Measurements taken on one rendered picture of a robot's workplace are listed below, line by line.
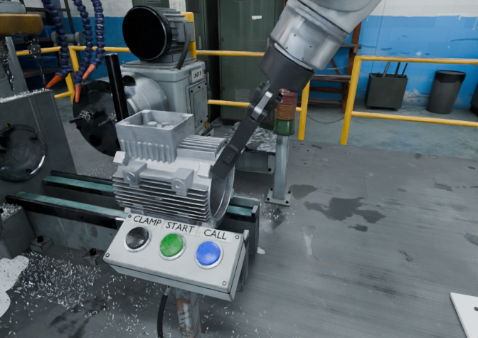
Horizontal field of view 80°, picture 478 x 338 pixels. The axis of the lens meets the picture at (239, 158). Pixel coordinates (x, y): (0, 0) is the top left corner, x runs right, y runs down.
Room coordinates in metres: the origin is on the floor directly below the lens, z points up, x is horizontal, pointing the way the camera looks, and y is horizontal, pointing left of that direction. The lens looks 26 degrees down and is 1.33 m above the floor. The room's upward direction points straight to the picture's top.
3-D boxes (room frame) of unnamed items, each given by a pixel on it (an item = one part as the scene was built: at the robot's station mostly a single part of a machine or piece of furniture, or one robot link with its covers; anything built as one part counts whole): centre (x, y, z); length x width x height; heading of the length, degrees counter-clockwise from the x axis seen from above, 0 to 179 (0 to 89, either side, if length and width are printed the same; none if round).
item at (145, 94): (0.96, 0.38, 1.04); 0.41 x 0.25 x 0.25; 164
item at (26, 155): (0.66, 0.56, 1.02); 0.15 x 0.02 x 0.15; 164
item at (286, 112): (0.78, -0.13, 1.10); 0.06 x 0.06 x 0.04
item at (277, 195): (0.78, -0.13, 1.01); 0.08 x 0.08 x 0.42; 74
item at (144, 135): (0.55, 0.17, 1.11); 0.12 x 0.11 x 0.07; 74
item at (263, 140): (1.04, -0.07, 0.86); 0.27 x 0.24 x 0.12; 164
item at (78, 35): (5.50, 3.04, 0.56); 0.46 x 0.36 x 1.13; 93
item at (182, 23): (1.24, 0.27, 1.16); 0.33 x 0.26 x 0.42; 164
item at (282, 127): (0.78, -0.13, 1.05); 0.06 x 0.06 x 0.04
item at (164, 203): (0.54, 0.13, 1.02); 0.20 x 0.19 x 0.19; 74
